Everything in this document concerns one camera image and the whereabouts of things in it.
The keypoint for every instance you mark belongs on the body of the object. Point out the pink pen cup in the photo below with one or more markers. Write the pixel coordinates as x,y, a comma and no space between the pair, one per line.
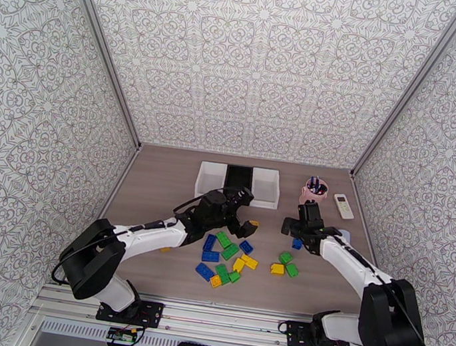
305,194

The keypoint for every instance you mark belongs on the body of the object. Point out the pale blue grey mouse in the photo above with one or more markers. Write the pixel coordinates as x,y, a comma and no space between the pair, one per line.
345,235

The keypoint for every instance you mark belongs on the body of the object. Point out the white remote control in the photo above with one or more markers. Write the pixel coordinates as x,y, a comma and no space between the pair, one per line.
344,206

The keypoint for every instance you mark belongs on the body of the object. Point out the white plastic bin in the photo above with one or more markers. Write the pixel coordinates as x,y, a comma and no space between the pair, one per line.
266,188
210,176

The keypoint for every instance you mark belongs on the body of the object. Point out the small blue lego brick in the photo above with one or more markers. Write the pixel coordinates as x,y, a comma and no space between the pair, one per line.
296,244
246,246

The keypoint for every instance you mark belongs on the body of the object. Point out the dark marker pen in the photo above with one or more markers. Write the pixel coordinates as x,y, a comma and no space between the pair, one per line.
323,188

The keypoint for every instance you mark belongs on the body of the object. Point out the aluminium corner post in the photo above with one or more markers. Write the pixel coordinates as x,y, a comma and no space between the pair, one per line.
403,90
106,51

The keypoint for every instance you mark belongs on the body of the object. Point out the black plastic bin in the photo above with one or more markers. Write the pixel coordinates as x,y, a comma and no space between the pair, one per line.
239,176

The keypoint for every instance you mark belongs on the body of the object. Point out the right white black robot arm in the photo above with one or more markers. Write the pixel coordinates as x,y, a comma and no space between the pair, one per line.
346,261

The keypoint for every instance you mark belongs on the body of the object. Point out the small green circuit board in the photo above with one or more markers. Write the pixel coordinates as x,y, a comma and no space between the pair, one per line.
121,336

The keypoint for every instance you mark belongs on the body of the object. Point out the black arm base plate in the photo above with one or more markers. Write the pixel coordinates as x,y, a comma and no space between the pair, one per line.
150,313
295,334

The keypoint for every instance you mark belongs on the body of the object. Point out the blue pen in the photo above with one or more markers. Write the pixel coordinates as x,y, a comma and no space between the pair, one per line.
316,182

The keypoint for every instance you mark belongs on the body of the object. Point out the long blue lego brick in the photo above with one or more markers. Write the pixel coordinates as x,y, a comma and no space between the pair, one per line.
204,271
210,242
210,256

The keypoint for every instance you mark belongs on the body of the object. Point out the aluminium table side rail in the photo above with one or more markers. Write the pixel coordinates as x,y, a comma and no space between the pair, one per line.
361,206
114,189

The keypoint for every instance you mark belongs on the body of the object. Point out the small green lego brick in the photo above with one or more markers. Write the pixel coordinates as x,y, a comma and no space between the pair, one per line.
234,277
285,258
292,270

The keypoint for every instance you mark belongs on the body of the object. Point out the long yellow lego brick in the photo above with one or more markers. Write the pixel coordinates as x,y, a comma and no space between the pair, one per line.
249,261

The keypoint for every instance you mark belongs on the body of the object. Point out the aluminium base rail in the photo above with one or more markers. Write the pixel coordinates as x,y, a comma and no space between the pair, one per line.
225,321

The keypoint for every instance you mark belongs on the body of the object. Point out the long green lego brick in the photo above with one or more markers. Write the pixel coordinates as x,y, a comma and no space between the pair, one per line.
222,273
224,240
230,252

